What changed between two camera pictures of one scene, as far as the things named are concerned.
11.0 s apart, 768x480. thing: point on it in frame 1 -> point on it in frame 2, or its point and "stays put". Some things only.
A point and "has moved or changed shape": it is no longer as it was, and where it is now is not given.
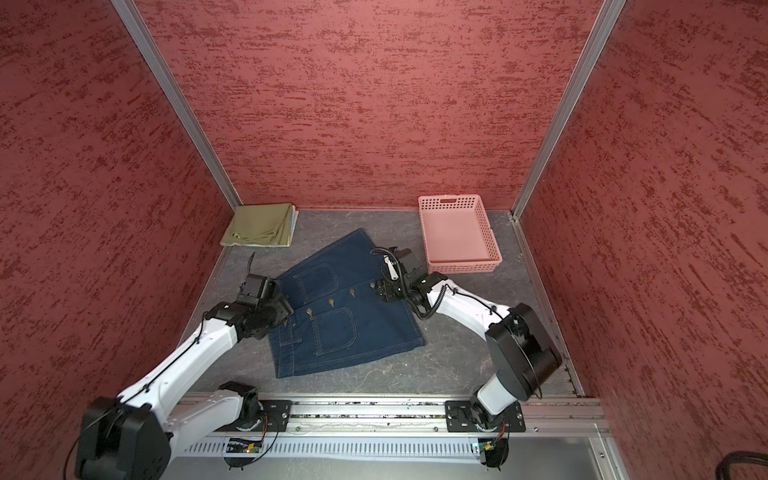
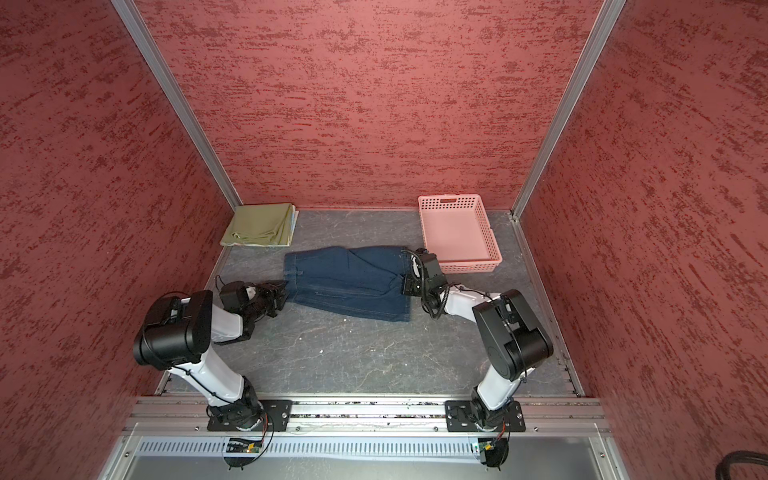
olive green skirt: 262,225 stays put
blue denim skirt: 336,315 has moved or changed shape
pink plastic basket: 457,234 stays put
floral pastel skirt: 294,216 stays put
